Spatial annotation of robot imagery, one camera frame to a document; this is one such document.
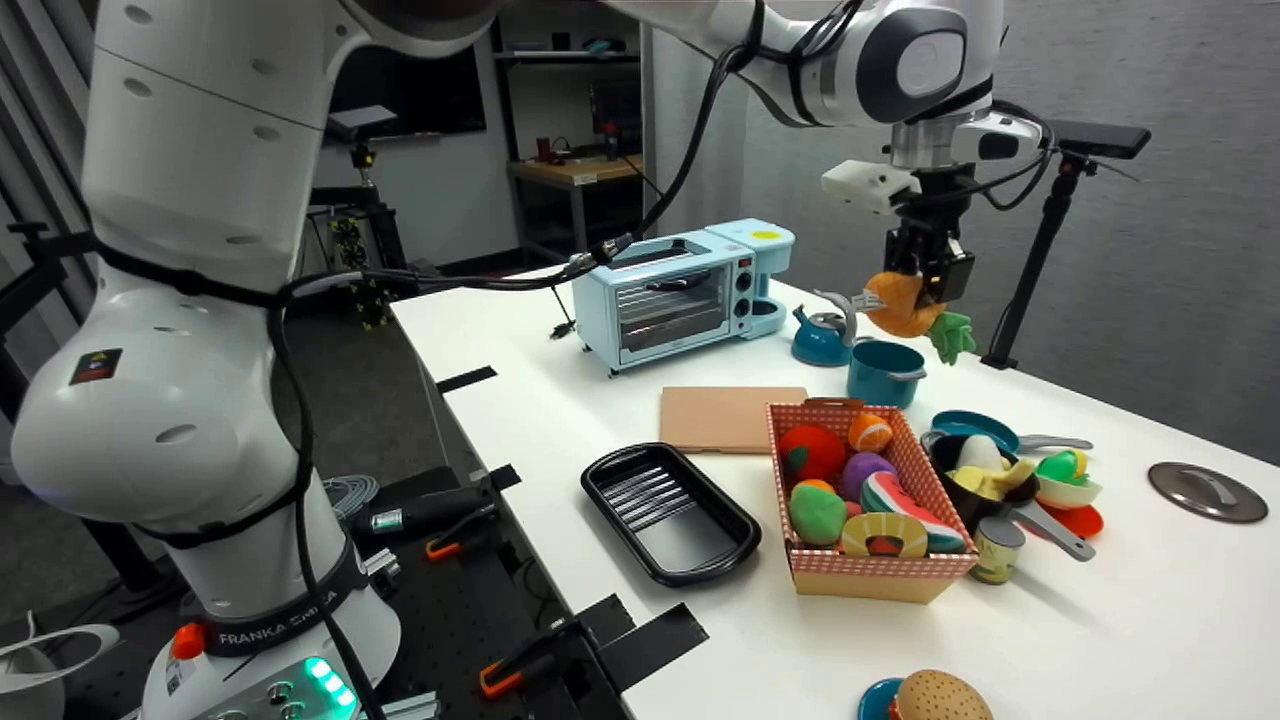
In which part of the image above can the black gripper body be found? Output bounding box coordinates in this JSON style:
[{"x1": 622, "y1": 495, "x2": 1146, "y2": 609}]
[{"x1": 890, "y1": 158, "x2": 982, "y2": 271}]

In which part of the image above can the orange plush toy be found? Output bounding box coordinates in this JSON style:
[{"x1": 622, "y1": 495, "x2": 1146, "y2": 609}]
[{"x1": 860, "y1": 269, "x2": 982, "y2": 367}]

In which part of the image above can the teal toy kettle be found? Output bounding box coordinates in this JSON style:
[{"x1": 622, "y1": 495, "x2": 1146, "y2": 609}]
[{"x1": 790, "y1": 286, "x2": 865, "y2": 370}]

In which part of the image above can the teal toy pot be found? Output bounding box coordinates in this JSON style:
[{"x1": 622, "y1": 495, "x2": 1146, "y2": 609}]
[{"x1": 843, "y1": 335, "x2": 932, "y2": 410}]

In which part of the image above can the teal toy lid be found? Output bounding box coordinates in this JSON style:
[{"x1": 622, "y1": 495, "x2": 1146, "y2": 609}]
[{"x1": 928, "y1": 405, "x2": 1029, "y2": 460}]

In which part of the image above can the black toy pan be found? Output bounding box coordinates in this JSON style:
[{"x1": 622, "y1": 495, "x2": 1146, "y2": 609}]
[{"x1": 928, "y1": 433, "x2": 1048, "y2": 536}]

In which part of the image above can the red tomato plush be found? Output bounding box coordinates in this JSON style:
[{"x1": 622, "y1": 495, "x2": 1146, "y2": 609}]
[{"x1": 776, "y1": 418, "x2": 855, "y2": 491}]

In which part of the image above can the purple plush toy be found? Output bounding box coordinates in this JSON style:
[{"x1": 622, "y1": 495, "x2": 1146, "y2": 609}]
[{"x1": 833, "y1": 446, "x2": 900, "y2": 506}]

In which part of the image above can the green and yellow toy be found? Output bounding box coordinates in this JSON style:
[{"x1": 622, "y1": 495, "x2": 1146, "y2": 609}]
[{"x1": 1033, "y1": 446, "x2": 1089, "y2": 491}]

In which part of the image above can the watermelon slice plush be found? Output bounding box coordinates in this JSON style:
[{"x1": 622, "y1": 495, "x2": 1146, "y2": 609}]
[{"x1": 855, "y1": 466, "x2": 967, "y2": 557}]

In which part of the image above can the green plush toy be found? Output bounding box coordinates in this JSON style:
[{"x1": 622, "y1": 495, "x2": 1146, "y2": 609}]
[{"x1": 786, "y1": 474, "x2": 854, "y2": 550}]

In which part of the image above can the yellow rimmed slice plush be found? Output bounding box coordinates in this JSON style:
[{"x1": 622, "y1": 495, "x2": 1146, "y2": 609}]
[{"x1": 835, "y1": 506, "x2": 932, "y2": 565}]

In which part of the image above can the red toy plate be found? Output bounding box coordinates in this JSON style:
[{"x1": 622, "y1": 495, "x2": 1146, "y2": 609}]
[{"x1": 1037, "y1": 495, "x2": 1108, "y2": 544}]

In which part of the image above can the toy tin can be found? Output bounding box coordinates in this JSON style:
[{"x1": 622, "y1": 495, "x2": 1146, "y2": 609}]
[{"x1": 967, "y1": 512, "x2": 1029, "y2": 586}]

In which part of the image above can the silver toy spatula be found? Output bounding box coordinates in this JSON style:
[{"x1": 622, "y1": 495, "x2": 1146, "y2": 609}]
[{"x1": 1014, "y1": 500, "x2": 1100, "y2": 565}]

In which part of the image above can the red checkered cardboard box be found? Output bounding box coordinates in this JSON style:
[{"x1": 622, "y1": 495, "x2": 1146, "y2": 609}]
[{"x1": 765, "y1": 397, "x2": 984, "y2": 609}]

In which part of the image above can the tan burger bun toy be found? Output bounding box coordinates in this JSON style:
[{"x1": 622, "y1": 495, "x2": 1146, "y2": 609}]
[{"x1": 890, "y1": 665, "x2": 996, "y2": 720}]

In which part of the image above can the teal toy plate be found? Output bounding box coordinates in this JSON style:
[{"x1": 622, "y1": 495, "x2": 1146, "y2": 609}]
[{"x1": 854, "y1": 671, "x2": 914, "y2": 720}]

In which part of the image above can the light blue toaster oven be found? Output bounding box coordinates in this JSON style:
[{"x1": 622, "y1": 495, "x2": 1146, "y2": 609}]
[{"x1": 568, "y1": 217, "x2": 801, "y2": 377}]

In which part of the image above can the brown cutting board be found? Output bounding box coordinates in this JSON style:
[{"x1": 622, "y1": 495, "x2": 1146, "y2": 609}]
[{"x1": 655, "y1": 385, "x2": 812, "y2": 460}]

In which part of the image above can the silver table grommet disc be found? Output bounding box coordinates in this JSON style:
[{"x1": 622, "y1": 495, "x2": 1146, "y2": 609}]
[{"x1": 1146, "y1": 460, "x2": 1272, "y2": 528}]

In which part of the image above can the wooden desk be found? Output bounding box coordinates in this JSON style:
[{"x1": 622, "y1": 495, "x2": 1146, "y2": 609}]
[{"x1": 510, "y1": 151, "x2": 649, "y2": 257}]

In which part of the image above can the black ridged grill tray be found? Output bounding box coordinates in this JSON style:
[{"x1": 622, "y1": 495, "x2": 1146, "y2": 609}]
[{"x1": 575, "y1": 438, "x2": 765, "y2": 592}]

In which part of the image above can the dark shelf unit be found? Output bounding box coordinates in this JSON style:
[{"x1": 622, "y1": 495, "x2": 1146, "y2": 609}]
[{"x1": 487, "y1": 0, "x2": 655, "y2": 162}]

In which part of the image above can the dark monitor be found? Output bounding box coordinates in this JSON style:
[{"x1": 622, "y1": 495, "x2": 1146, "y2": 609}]
[{"x1": 324, "y1": 42, "x2": 491, "y2": 145}]

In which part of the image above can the black handheld tool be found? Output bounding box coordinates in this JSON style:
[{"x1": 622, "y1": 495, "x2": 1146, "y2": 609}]
[{"x1": 348, "y1": 485, "x2": 491, "y2": 544}]

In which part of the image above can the white bowl shaped object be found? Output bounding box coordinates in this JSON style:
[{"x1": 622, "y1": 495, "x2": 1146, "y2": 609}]
[{"x1": 0, "y1": 615, "x2": 125, "y2": 720}]

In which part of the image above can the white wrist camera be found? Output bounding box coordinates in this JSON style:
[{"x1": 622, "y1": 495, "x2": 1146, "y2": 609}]
[{"x1": 815, "y1": 154, "x2": 928, "y2": 224}]

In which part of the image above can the black camera on stand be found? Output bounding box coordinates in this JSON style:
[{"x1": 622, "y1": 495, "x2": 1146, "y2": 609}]
[{"x1": 982, "y1": 115, "x2": 1155, "y2": 370}]

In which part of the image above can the black power cord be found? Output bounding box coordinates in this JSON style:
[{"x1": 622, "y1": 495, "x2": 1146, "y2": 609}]
[{"x1": 545, "y1": 280, "x2": 593, "y2": 343}]

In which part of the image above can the orange handled clamp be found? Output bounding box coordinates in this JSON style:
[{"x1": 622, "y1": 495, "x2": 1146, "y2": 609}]
[
  {"x1": 478, "y1": 625, "x2": 593, "y2": 705},
  {"x1": 422, "y1": 528, "x2": 506, "y2": 567}
]

